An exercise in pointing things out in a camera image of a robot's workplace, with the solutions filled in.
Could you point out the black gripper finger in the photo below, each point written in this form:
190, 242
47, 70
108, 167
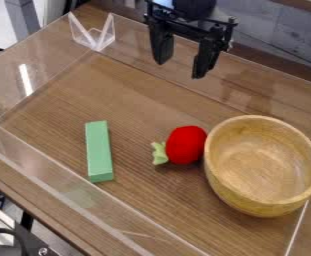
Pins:
162, 41
204, 60

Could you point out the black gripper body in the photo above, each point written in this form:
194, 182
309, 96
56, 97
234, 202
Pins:
192, 19

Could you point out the green foam block stick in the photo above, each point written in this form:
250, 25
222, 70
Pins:
99, 156

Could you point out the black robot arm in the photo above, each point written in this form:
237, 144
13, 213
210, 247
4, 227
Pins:
195, 20

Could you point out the light wooden bowl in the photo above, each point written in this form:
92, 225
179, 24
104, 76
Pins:
258, 165

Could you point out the red plush strawberry toy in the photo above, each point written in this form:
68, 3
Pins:
183, 147

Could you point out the black device bottom left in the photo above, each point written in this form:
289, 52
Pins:
25, 244

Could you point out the clear acrylic tray enclosure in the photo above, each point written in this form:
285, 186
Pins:
154, 210

